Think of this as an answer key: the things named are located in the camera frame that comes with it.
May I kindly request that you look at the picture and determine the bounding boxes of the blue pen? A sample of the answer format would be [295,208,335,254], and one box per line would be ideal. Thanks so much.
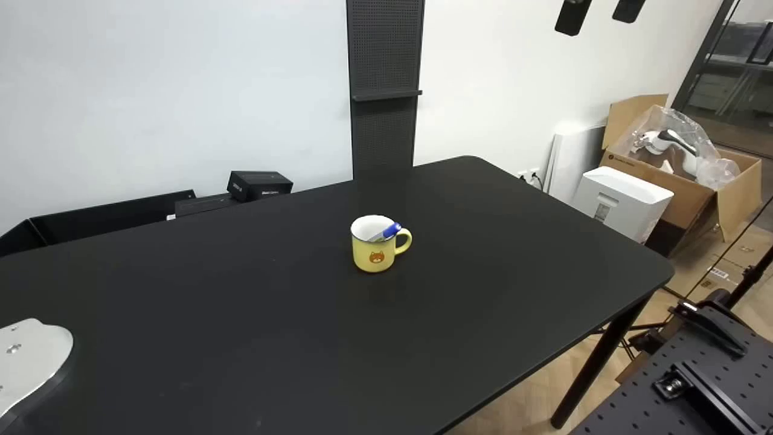
[370,221,401,242]

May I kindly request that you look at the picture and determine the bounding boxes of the yellow enamel cup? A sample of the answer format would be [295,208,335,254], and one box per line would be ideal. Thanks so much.
[350,214,413,272]

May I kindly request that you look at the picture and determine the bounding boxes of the small black box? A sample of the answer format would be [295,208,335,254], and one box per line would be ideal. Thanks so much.
[227,172,292,203]

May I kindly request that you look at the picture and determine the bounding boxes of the black vertical column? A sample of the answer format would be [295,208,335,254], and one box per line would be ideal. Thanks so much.
[345,0,426,179]

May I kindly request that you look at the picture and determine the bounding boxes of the white paper shredder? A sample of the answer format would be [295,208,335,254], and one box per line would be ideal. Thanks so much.
[570,166,674,243]

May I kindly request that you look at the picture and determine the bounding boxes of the black table leg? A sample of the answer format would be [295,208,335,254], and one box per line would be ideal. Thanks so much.
[549,299,645,427]

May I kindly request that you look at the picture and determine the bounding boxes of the open cardboard box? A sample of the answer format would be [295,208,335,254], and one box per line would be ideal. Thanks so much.
[602,93,760,243]

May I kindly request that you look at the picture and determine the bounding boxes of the clear plastic wrap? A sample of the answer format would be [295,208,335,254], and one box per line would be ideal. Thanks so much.
[623,107,740,191]

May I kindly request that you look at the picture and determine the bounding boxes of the black tray behind table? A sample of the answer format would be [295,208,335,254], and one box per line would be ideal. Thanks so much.
[0,191,193,255]

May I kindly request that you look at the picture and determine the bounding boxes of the black perforated breadboard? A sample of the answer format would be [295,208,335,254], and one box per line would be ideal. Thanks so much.
[570,307,773,435]

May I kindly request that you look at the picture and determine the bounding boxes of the white panel against wall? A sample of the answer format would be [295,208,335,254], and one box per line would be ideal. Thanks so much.
[543,124,603,203]

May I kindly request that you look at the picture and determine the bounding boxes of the black glass door frame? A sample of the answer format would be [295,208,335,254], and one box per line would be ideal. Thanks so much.
[674,0,773,119]

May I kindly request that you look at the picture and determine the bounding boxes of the white round base plate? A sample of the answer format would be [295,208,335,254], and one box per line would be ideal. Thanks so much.
[0,316,76,415]

